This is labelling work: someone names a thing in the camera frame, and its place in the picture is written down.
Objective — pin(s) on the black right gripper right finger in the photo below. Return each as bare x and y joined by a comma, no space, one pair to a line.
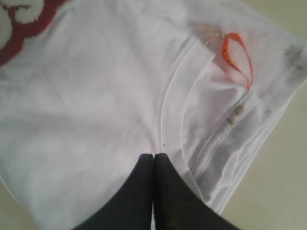
176,207

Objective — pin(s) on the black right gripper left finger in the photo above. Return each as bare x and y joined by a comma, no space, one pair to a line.
131,207

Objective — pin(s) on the white t-shirt red lettering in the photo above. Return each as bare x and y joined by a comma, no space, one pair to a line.
87,86

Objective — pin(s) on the orange neck label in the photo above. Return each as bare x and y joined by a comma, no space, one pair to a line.
235,54

